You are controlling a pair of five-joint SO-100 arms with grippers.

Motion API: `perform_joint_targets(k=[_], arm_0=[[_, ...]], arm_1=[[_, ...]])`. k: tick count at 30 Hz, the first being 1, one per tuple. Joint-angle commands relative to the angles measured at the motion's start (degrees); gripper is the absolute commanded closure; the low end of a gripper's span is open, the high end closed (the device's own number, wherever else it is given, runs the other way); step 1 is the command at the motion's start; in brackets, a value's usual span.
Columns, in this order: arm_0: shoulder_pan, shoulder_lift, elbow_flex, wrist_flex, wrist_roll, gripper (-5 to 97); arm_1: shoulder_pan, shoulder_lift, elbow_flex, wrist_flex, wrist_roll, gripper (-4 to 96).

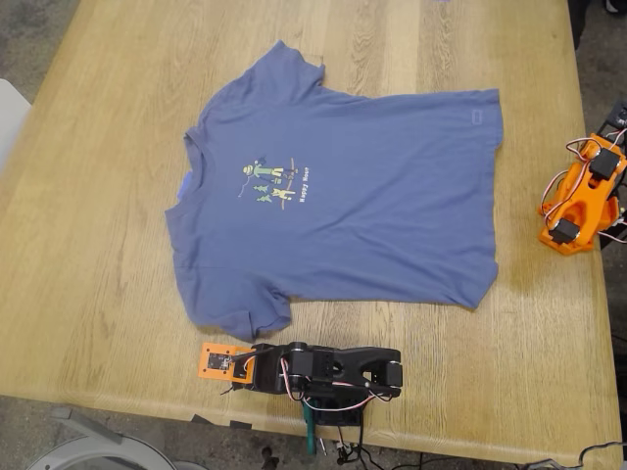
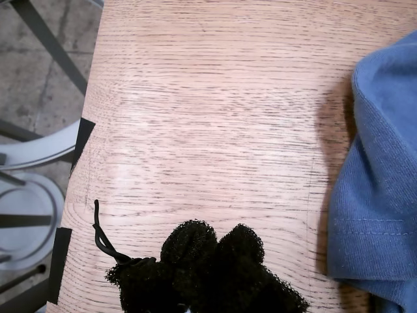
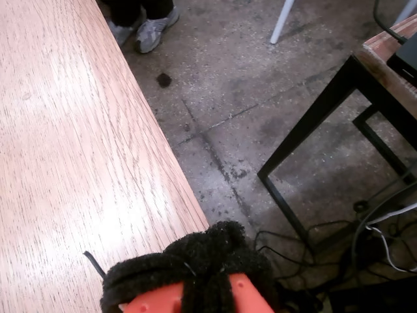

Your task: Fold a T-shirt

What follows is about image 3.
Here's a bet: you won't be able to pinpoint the black trousers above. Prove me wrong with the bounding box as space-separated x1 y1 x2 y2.
97 0 176 27

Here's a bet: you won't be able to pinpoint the grey sneaker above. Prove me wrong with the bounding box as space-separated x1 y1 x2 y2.
134 5 180 55
106 18 139 47

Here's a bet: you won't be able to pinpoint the black device box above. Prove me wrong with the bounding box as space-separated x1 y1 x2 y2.
386 39 417 80

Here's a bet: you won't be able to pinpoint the black device cable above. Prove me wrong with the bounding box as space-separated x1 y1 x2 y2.
372 0 409 45

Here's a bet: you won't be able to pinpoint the white chair leg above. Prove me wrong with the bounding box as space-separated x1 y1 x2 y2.
392 0 417 27
269 0 296 45

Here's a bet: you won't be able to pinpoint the thin black floor cable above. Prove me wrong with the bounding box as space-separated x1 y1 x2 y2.
253 220 328 296

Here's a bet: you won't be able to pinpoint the thick dark floor cable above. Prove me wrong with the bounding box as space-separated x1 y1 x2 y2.
352 162 417 261

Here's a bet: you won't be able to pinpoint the white floor cable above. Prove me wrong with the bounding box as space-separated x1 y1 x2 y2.
364 203 417 274

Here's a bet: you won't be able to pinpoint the wooden table with black frame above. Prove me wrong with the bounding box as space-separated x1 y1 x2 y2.
256 14 417 258

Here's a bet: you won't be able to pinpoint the orange foam-padded gripper finger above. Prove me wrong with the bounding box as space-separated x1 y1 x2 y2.
195 220 281 313
100 230 212 313

